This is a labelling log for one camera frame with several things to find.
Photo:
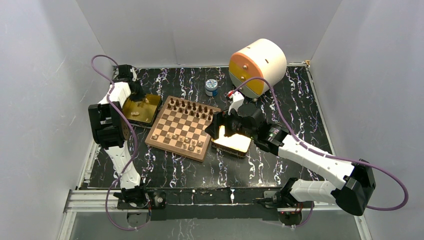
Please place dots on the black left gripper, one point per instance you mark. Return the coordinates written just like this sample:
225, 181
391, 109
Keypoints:
141, 95

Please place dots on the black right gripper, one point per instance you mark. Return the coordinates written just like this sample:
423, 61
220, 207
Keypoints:
213, 129

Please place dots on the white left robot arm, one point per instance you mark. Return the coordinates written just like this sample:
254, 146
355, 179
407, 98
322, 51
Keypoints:
112, 130

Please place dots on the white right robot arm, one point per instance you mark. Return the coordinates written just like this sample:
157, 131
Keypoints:
348, 185

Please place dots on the wooden chess board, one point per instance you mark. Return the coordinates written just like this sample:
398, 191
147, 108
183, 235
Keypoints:
192, 129

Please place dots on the row of dark chess pieces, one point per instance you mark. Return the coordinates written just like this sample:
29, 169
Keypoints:
176, 109

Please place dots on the gold tin with white pieces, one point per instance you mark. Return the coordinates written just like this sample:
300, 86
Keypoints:
154, 107

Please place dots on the empty gold square tin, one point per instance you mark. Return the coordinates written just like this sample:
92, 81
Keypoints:
237, 145

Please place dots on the small blue white jar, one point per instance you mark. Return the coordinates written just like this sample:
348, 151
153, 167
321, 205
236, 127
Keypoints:
211, 87

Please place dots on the round pastel drawer cabinet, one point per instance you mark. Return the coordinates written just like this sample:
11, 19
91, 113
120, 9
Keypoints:
262, 58

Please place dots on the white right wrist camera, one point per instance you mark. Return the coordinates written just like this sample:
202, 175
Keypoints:
236, 100

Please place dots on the aluminium front rail frame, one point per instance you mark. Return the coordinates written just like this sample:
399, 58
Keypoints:
205, 214

